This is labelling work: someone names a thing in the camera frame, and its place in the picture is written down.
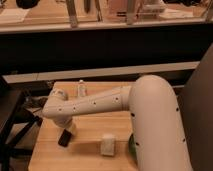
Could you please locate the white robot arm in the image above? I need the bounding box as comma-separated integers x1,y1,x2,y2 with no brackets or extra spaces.
42,75,193,171

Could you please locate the black side table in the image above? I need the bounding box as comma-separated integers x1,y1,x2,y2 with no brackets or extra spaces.
0,75,44,171

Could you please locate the black eraser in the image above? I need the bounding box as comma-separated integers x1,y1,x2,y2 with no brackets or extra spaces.
58,129,72,147

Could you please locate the white tube bottle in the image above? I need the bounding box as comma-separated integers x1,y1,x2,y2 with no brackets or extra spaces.
77,80,86,97

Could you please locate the white sponge block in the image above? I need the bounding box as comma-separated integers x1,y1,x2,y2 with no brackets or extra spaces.
100,134,115,156

